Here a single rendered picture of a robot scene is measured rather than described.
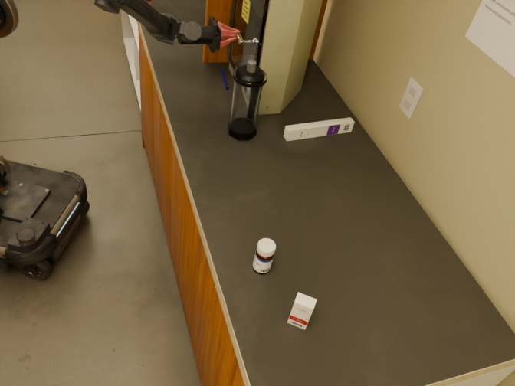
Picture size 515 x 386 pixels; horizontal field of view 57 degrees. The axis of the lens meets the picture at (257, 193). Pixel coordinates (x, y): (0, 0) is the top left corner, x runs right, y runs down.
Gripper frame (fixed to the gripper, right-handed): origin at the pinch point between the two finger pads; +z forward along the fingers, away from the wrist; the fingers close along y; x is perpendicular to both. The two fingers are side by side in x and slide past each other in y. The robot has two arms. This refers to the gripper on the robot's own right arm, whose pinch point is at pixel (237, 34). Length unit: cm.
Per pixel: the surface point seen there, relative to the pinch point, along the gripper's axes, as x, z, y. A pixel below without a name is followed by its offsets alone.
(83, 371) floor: -45, -65, -121
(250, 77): -23.2, -2.3, -2.5
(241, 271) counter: -75, -18, -27
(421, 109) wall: -43, 48, -5
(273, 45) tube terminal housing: -10.8, 9.2, 1.3
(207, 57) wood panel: 26.7, -1.8, -23.3
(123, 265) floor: 4, -43, -120
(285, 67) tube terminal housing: -10.8, 14.8, -7.0
